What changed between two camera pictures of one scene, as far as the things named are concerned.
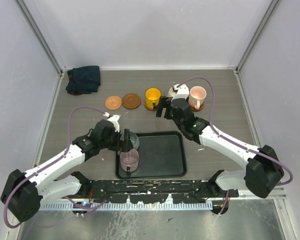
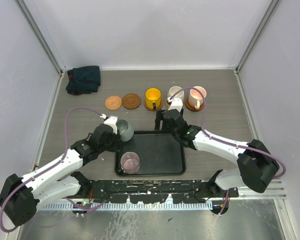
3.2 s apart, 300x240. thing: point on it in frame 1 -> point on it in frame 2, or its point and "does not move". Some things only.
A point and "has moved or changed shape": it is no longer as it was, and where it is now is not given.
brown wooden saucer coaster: (131, 101) does not move
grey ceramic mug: (134, 139) has moved or changed shape
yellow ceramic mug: (152, 95) does not move
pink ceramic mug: (197, 95) does not move
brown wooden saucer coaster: (200, 108) does not move
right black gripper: (163, 103) -> (159, 117)
